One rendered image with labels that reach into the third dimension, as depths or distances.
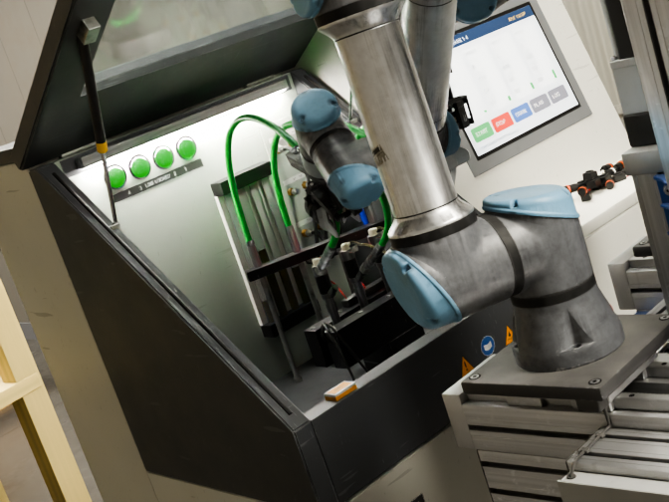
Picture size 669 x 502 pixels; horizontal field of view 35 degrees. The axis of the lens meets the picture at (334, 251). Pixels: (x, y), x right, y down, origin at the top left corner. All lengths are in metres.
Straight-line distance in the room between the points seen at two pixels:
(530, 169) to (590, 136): 0.25
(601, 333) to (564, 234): 0.14
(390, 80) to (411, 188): 0.14
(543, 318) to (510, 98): 1.21
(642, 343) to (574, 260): 0.14
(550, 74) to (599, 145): 0.22
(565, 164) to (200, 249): 0.92
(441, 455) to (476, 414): 0.43
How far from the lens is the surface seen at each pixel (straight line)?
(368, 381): 1.85
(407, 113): 1.33
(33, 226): 2.23
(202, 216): 2.29
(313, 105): 1.64
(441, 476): 1.99
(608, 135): 2.79
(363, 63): 1.32
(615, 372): 1.39
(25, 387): 3.31
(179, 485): 2.19
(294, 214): 2.42
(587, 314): 1.43
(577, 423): 1.47
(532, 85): 2.64
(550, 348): 1.43
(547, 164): 2.59
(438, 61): 1.52
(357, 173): 1.58
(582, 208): 2.41
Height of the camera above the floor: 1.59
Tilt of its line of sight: 13 degrees down
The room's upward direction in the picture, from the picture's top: 18 degrees counter-clockwise
